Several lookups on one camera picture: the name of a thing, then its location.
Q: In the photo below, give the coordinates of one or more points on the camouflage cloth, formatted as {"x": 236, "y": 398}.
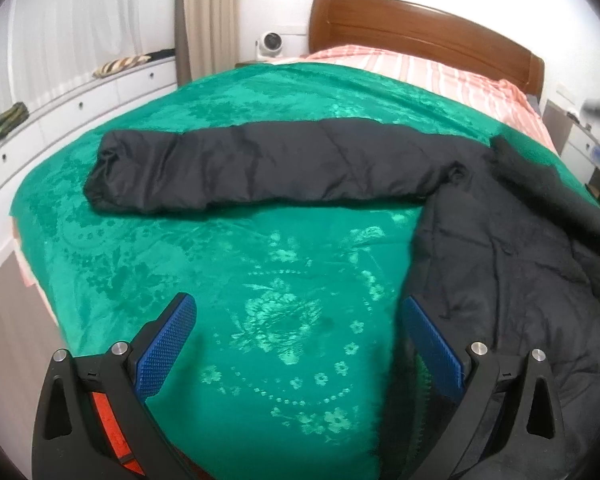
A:
{"x": 10, "y": 120}

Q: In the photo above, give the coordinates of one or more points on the brown wooden headboard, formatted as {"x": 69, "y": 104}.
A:
{"x": 405, "y": 20}

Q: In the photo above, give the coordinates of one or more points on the small white fan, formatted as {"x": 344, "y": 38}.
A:
{"x": 268, "y": 45}

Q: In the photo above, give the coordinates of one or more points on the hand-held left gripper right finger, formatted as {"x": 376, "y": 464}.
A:
{"x": 432, "y": 345}

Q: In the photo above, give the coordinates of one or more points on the brown nightstand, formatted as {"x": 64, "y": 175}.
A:
{"x": 252, "y": 63}

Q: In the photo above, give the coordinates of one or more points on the pink striped bed sheet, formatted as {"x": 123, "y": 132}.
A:
{"x": 405, "y": 70}

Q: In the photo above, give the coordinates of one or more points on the dark cloth on windowsill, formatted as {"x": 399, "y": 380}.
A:
{"x": 161, "y": 52}

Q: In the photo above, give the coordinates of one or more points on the white drawer cabinet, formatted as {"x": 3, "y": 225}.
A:
{"x": 55, "y": 125}

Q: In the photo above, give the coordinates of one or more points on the white sheer curtain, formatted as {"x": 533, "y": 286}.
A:
{"x": 80, "y": 25}

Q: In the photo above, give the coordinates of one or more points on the white desk with drawer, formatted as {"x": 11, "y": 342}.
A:
{"x": 575, "y": 135}

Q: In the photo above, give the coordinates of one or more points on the beige curtain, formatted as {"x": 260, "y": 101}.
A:
{"x": 207, "y": 15}

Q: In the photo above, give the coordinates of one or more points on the striped cushion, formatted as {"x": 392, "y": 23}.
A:
{"x": 120, "y": 66}

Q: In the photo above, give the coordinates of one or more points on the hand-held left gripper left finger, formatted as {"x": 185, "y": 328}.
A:
{"x": 166, "y": 340}

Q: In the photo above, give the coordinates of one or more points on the green patterned blanket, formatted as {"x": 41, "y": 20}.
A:
{"x": 230, "y": 285}

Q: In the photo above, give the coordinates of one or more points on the black down jacket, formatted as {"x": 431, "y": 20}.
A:
{"x": 280, "y": 170}

